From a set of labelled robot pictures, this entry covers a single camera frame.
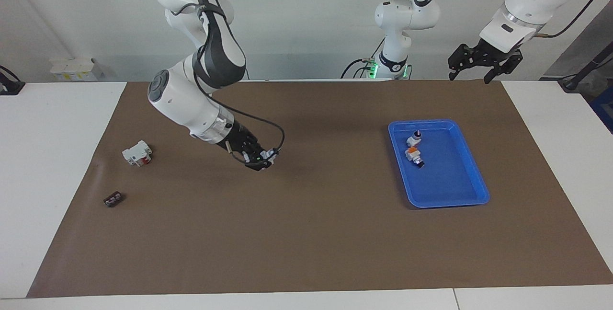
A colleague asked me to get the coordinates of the brown table mat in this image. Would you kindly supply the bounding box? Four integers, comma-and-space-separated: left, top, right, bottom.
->
26, 80, 613, 299

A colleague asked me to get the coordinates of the black stand pole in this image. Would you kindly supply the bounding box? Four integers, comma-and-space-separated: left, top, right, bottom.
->
558, 42, 613, 92

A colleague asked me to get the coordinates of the white red circuit breaker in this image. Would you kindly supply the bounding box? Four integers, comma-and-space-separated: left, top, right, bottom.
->
122, 140, 153, 167

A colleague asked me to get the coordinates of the blue plastic tray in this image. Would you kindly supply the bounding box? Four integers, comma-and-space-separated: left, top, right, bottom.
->
388, 119, 490, 209

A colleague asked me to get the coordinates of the blue crate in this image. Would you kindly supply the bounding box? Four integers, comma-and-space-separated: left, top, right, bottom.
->
590, 87, 613, 133

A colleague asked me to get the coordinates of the white power strip box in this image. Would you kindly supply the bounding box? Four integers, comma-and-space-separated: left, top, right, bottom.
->
49, 57, 96, 81

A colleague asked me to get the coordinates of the black table clamp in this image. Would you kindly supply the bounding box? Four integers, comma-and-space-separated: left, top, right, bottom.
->
0, 66, 25, 96

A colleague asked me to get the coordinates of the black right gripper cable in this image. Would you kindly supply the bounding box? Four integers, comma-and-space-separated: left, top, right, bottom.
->
170, 3, 285, 167

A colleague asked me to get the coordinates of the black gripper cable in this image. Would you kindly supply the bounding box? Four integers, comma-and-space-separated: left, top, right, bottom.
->
170, 3, 285, 167
431, 0, 613, 39

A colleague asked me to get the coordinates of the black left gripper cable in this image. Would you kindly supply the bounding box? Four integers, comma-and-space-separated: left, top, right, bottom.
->
431, 0, 613, 39

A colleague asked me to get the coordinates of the selector switch orange base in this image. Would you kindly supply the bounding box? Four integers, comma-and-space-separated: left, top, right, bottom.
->
405, 146, 427, 169

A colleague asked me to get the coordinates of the black left base cable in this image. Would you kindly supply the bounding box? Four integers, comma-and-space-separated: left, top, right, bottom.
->
341, 37, 385, 80

